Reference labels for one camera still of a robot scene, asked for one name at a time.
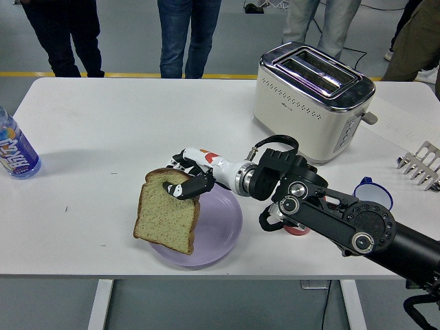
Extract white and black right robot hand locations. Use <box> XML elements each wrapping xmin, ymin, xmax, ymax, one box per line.
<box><xmin>162</xmin><ymin>147</ymin><xmax>242</xmax><ymax>201</ymax></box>

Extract lilac round plate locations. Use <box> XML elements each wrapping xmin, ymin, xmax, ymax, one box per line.
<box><xmin>146</xmin><ymin>187</ymin><xmax>243</xmax><ymax>267</ymax></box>

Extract brown-crusted bread slice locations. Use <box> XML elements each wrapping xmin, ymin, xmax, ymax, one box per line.
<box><xmin>133</xmin><ymin>167</ymin><xmax>201</xmax><ymax>256</ymax></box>

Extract cream toaster with chrome top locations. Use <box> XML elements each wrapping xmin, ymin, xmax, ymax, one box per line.
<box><xmin>252</xmin><ymin>41</ymin><xmax>379</xmax><ymax>167</ymax></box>

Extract red enamel mug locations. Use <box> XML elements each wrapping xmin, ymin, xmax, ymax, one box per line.
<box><xmin>282</xmin><ymin>223</ymin><xmax>312</xmax><ymax>237</ymax></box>

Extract person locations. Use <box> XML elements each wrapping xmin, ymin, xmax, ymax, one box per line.
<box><xmin>381</xmin><ymin>0</ymin><xmax>440</xmax><ymax>83</ymax></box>
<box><xmin>157</xmin><ymin>0</ymin><xmax>223</xmax><ymax>80</ymax></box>
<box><xmin>20</xmin><ymin>0</ymin><xmax>106</xmax><ymax>78</ymax></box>
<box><xmin>384</xmin><ymin>0</ymin><xmax>422</xmax><ymax>62</ymax></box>
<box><xmin>281</xmin><ymin>0</ymin><xmax>362</xmax><ymax>59</ymax></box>

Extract blue enamel mug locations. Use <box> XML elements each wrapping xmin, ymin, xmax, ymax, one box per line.
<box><xmin>353</xmin><ymin>176</ymin><xmax>394</xmax><ymax>211</ymax></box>

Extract white table leg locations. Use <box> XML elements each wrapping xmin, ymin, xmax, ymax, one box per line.
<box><xmin>87</xmin><ymin>279</ymin><xmax>115</xmax><ymax>330</ymax></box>
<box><xmin>340</xmin><ymin>279</ymin><xmax>368</xmax><ymax>330</ymax></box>

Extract clear bottle with blue label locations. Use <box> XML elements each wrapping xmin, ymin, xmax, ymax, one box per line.
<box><xmin>0</xmin><ymin>105</ymin><xmax>43</xmax><ymax>180</ymax></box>

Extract silver metal toast rack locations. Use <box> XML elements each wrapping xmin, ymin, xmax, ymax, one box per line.
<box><xmin>397</xmin><ymin>140</ymin><xmax>440</xmax><ymax>192</ymax></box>

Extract white floor cables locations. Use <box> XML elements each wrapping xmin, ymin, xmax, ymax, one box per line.
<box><xmin>263</xmin><ymin>0</ymin><xmax>293</xmax><ymax>10</ymax></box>

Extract black cable under table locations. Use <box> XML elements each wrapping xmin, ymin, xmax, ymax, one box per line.
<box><xmin>319</xmin><ymin>280</ymin><xmax>333</xmax><ymax>330</ymax></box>

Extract black floor cable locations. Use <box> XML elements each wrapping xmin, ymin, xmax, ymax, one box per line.
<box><xmin>342</xmin><ymin>44</ymin><xmax>369</xmax><ymax>69</ymax></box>

